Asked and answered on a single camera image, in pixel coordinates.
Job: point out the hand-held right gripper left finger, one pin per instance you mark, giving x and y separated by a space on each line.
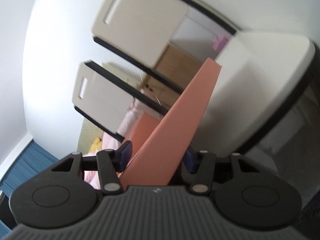
126 155

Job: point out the pink pillow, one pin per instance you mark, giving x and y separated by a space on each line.
130 120

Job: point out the salmon pink cardboard box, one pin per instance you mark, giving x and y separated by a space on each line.
145 132

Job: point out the beige chair with black frame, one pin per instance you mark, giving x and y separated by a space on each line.
140 17
100 97

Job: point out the small pink box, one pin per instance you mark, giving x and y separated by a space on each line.
220 42

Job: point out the salmon pink box lid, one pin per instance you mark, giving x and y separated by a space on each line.
180 120

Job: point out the white desktop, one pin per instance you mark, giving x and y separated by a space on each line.
250 85

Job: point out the wooden nightstand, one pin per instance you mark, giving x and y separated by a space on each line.
180 62

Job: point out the yellow plush toy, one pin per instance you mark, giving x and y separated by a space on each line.
96 145

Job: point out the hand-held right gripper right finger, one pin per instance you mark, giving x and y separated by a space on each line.
190 162

